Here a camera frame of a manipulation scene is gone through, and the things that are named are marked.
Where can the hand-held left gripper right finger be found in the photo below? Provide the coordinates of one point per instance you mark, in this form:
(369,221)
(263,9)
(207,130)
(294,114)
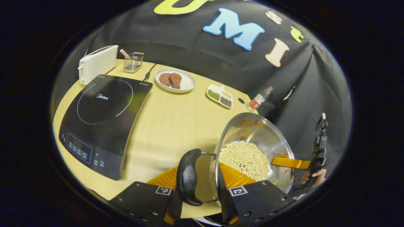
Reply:
(225,201)

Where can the brown meat patty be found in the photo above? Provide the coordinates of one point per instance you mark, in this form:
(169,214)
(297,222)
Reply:
(176,80)
(164,79)

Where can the pink stick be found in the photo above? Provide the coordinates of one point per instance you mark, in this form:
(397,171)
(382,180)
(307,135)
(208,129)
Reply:
(124,53)

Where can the pile of yellow soybeans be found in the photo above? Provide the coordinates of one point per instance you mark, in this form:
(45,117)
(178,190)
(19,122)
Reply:
(243,157)

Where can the white round plate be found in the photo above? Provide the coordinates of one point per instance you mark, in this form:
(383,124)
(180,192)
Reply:
(188,82)

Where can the white toaster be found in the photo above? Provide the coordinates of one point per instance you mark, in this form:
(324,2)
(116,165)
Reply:
(96,63)

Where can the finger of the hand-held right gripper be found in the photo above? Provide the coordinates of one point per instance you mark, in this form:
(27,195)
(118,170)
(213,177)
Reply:
(292,162)

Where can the black induction cooktop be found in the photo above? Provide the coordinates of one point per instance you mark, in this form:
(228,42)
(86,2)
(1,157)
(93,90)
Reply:
(104,126)

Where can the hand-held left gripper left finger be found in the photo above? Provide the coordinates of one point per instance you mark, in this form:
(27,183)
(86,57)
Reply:
(142,201)

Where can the plastic bottle with red label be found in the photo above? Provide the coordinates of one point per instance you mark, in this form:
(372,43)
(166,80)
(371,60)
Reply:
(258,99)

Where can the white divided dish with beans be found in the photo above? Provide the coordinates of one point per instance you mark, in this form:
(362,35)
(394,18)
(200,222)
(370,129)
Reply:
(220,96)

